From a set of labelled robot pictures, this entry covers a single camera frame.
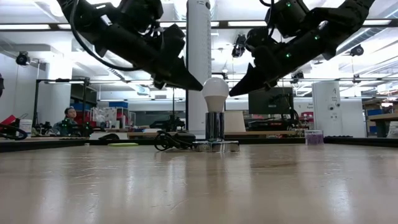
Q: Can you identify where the white lightbulb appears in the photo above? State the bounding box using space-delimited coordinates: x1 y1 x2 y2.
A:
201 77 230 113

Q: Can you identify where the black metal table frame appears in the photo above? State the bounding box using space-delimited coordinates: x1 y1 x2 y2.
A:
0 136 398 153

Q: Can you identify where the seated person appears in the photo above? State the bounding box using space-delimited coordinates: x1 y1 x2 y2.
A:
52 106 79 136

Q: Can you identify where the black lamp cord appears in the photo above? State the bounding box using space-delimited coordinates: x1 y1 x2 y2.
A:
154 130 197 152

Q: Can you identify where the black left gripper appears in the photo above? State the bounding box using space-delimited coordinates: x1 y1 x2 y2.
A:
95 23 204 92

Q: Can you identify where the white lamp shade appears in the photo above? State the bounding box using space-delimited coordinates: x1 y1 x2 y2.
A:
223 110 247 133

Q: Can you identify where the small purple cup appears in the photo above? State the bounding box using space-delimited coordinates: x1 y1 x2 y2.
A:
304 129 325 146

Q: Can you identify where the chrome lamp base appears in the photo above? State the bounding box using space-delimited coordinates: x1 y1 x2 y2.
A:
192 111 241 153

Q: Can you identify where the black metal stand frame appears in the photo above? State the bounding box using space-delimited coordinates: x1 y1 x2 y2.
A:
32 77 91 138

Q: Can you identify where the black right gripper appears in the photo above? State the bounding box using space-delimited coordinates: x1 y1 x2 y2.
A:
229 26 332 97

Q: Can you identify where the black computer monitor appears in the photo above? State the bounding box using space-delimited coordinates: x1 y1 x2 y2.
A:
248 86 295 115

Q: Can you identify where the white bucket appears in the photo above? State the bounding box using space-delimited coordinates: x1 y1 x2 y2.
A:
19 119 33 135

